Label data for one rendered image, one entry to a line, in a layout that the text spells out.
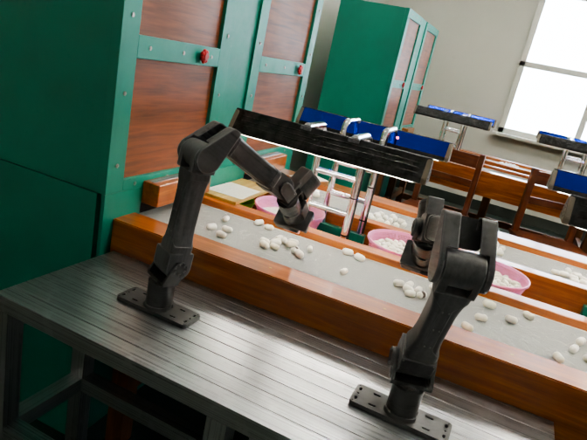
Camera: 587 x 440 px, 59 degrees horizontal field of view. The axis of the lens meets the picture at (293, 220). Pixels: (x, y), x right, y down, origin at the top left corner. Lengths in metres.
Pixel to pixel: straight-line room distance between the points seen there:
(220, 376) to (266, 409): 0.12
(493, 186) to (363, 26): 1.57
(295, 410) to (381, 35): 3.54
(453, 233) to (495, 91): 5.62
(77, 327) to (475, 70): 5.77
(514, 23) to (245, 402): 5.86
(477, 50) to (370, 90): 2.47
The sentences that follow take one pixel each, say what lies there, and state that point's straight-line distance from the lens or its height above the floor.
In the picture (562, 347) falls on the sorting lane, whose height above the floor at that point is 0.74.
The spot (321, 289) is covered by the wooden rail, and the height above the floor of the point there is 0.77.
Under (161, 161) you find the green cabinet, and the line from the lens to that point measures 1.70.
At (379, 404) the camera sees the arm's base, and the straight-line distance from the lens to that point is 1.13.
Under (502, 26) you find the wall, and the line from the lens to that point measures 6.53.
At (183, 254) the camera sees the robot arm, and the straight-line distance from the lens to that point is 1.23.
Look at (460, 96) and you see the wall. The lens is 6.51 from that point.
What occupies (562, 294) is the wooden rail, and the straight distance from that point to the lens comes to 2.01.
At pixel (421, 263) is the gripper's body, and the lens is 1.25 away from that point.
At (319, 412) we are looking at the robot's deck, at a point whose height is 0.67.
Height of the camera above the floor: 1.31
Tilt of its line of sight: 17 degrees down
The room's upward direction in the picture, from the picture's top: 12 degrees clockwise
